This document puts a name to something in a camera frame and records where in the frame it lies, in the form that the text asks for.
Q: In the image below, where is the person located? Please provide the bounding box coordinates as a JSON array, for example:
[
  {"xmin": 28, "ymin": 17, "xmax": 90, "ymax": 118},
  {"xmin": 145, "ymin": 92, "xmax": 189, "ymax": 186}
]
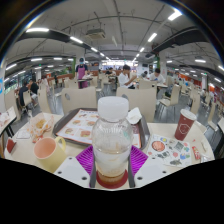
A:
[
  {"xmin": 28, "ymin": 79, "xmax": 40, "ymax": 101},
  {"xmin": 148, "ymin": 68, "xmax": 166, "ymax": 84},
  {"xmin": 74, "ymin": 57, "xmax": 89, "ymax": 89},
  {"xmin": 117, "ymin": 64, "xmax": 138, "ymax": 89},
  {"xmin": 16, "ymin": 81, "xmax": 30, "ymax": 108}
]

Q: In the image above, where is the group of beige chairs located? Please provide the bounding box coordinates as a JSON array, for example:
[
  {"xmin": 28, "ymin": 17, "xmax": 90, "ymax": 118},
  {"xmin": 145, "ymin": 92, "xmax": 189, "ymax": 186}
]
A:
[{"xmin": 4, "ymin": 74, "xmax": 221, "ymax": 133}]

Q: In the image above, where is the red paper cup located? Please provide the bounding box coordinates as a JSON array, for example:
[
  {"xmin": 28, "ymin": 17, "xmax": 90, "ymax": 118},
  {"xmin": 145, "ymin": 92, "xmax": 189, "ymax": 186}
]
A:
[{"xmin": 173, "ymin": 108, "xmax": 198, "ymax": 142}]

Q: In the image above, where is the small red sauce packet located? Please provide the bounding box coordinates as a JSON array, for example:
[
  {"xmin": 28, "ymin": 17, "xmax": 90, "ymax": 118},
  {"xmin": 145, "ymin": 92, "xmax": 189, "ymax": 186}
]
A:
[{"xmin": 191, "ymin": 145, "xmax": 202, "ymax": 161}]

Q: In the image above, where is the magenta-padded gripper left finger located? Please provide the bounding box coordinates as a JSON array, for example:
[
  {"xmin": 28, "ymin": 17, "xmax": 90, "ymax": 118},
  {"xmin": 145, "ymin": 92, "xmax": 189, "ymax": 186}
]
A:
[{"xmin": 53, "ymin": 144, "xmax": 98, "ymax": 189}]

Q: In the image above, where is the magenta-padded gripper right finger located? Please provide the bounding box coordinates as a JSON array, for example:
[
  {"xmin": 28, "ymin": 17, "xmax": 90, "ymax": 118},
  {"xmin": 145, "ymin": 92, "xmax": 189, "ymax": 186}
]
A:
[{"xmin": 128, "ymin": 144, "xmax": 172, "ymax": 188}]

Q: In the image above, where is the crumpled food wrapper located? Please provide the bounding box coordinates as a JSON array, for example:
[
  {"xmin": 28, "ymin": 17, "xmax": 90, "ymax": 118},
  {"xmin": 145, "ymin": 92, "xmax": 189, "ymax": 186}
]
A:
[{"xmin": 28, "ymin": 112, "xmax": 55, "ymax": 144}]

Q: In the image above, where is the group of ceiling lights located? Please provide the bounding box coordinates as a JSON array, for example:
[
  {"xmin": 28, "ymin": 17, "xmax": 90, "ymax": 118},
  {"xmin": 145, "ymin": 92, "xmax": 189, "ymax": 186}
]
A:
[{"xmin": 3, "ymin": 9, "xmax": 224, "ymax": 84}]

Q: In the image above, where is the clear white-capped drink bottle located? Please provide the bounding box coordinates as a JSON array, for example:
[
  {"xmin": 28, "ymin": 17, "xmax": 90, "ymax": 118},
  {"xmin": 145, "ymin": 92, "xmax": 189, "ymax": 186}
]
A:
[{"xmin": 91, "ymin": 96, "xmax": 134, "ymax": 184}]

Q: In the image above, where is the ceiling air conditioner unit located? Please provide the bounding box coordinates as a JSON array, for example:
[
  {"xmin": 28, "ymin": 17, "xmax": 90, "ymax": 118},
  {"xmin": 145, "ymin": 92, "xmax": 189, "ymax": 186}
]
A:
[{"xmin": 85, "ymin": 28, "xmax": 107, "ymax": 41}]

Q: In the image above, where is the white canteen table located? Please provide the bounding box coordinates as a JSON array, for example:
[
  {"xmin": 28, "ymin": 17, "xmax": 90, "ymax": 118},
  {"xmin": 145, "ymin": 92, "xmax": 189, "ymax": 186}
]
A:
[
  {"xmin": 0, "ymin": 106, "xmax": 18, "ymax": 138},
  {"xmin": 216, "ymin": 116, "xmax": 224, "ymax": 134}
]

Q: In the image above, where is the white paper napkin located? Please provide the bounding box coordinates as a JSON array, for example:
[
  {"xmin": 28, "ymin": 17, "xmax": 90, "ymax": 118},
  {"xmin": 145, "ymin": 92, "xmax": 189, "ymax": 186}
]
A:
[{"xmin": 125, "ymin": 106, "xmax": 143, "ymax": 126}]

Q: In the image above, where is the white receipt paper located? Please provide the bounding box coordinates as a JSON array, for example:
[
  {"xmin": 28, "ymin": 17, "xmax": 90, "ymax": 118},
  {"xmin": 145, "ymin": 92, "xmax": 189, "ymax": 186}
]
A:
[{"xmin": 14, "ymin": 129, "xmax": 32, "ymax": 140}]

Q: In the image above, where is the colourful sticker sheet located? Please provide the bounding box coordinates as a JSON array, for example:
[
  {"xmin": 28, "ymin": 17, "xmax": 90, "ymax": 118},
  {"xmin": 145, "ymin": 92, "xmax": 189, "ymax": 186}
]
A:
[{"xmin": 146, "ymin": 133, "xmax": 193, "ymax": 168}]

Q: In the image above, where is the red wallet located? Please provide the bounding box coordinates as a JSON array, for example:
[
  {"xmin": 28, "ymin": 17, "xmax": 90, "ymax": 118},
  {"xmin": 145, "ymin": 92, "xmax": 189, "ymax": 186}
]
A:
[{"xmin": 6, "ymin": 137, "xmax": 18, "ymax": 154}]

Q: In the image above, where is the beige chair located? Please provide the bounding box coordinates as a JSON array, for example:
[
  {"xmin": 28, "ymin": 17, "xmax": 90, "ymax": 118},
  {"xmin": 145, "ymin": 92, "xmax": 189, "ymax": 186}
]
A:
[
  {"xmin": 60, "ymin": 86, "xmax": 98, "ymax": 116},
  {"xmin": 115, "ymin": 86, "xmax": 158, "ymax": 123}
]

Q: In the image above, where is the dark food tray with liner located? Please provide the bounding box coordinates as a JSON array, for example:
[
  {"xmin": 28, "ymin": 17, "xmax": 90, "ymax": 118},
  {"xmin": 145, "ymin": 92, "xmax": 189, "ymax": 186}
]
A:
[{"xmin": 52, "ymin": 107, "xmax": 151, "ymax": 150}]

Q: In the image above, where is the pale yellow mug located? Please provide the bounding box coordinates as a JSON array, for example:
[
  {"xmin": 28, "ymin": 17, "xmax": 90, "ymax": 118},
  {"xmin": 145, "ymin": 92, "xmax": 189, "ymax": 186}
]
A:
[{"xmin": 33, "ymin": 135, "xmax": 67, "ymax": 174}]

